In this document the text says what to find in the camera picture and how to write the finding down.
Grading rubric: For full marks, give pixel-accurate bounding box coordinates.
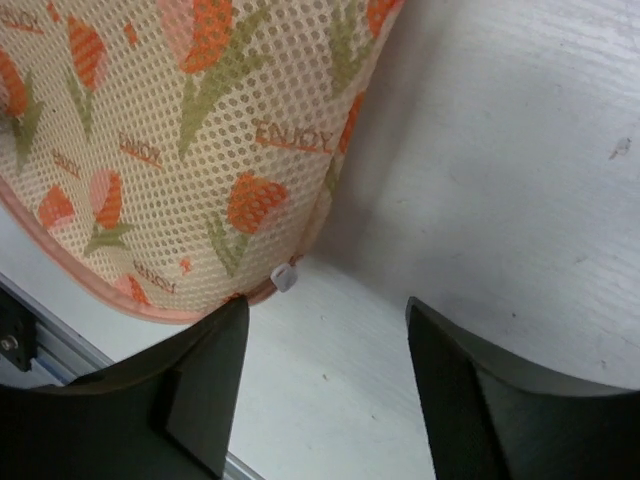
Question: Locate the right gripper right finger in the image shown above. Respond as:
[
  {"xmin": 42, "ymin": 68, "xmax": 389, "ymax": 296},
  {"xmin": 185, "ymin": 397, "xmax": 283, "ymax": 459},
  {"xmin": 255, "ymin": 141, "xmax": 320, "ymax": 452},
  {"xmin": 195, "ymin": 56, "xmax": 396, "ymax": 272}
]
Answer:
[{"xmin": 406, "ymin": 297, "xmax": 639, "ymax": 479}]

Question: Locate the floral mesh laundry bag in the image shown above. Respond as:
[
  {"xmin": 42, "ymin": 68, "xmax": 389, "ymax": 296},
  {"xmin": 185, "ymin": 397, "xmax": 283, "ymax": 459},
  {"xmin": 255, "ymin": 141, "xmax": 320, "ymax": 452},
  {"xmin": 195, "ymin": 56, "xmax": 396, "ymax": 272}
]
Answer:
[{"xmin": 1, "ymin": 0, "xmax": 402, "ymax": 324}]

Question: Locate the white zipper pull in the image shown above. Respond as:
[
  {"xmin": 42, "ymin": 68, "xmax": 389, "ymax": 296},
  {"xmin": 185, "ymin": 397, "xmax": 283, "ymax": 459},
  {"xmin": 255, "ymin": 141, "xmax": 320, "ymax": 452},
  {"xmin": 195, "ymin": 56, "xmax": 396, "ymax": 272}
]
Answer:
[{"xmin": 270, "ymin": 263, "xmax": 298, "ymax": 293}]

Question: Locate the aluminium mounting rail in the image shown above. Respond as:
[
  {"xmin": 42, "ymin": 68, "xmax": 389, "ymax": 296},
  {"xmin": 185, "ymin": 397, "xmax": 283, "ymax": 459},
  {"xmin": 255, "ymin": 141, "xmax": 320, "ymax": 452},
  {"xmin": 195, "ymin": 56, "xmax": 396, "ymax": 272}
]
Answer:
[{"xmin": 1, "ymin": 280, "xmax": 255, "ymax": 479}]

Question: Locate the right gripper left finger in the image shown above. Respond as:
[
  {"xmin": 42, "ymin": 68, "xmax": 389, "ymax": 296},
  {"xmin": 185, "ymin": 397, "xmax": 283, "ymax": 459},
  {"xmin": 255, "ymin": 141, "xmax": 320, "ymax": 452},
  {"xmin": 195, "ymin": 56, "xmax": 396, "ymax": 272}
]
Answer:
[{"xmin": 1, "ymin": 297, "xmax": 249, "ymax": 479}]

